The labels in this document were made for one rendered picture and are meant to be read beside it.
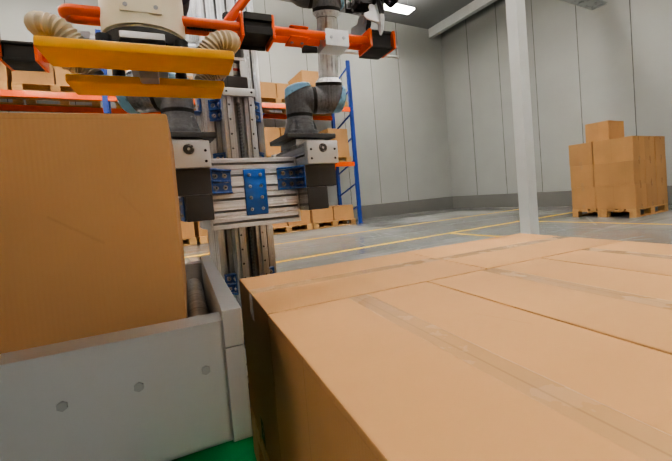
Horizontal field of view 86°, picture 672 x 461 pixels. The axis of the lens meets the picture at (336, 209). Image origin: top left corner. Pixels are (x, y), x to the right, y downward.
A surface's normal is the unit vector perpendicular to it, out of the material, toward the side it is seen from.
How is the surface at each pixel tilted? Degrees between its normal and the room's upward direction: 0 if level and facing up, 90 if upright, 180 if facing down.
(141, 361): 90
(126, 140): 90
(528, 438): 0
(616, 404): 0
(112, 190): 90
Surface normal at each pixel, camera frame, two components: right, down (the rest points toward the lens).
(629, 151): -0.88, 0.09
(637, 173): 0.47, 0.00
